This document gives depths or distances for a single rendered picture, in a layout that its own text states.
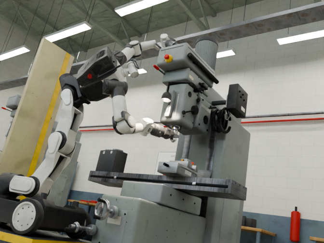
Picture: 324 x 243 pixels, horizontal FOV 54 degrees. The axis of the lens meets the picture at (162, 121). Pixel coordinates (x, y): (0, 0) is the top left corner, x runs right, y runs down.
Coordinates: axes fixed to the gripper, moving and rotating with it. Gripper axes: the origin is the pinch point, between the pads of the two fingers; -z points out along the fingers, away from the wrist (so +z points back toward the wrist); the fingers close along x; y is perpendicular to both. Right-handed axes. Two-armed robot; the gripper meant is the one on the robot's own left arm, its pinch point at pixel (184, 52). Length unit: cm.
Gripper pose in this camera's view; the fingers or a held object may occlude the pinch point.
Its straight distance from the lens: 269.3
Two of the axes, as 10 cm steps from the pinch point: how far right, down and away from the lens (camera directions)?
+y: 6.1, -7.9, 0.7
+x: -3.8, -3.7, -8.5
